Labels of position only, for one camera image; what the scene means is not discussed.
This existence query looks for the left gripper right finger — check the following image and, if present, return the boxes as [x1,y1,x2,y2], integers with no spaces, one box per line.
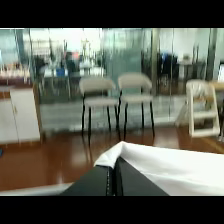
[114,156,170,197]

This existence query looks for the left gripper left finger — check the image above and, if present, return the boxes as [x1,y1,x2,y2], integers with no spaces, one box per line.
[60,165,116,197]

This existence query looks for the white T-shirt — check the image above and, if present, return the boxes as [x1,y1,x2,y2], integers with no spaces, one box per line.
[93,140,224,197]

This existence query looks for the beige chair with black legs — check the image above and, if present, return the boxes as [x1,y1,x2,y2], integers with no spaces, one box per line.
[117,72,156,140]
[78,76,122,138]

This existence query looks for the white cabinet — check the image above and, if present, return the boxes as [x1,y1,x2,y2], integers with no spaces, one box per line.
[0,87,43,145]

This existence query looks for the white step stool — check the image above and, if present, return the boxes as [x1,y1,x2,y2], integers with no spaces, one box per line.
[185,78,222,139]

